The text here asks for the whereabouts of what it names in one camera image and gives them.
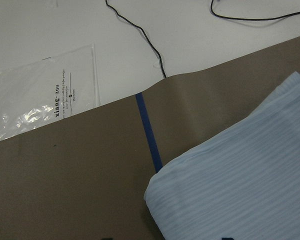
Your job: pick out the light blue button-up shirt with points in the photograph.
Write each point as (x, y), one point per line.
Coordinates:
(243, 183)

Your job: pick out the clear plastic packaging bag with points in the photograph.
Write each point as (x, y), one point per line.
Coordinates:
(46, 91)

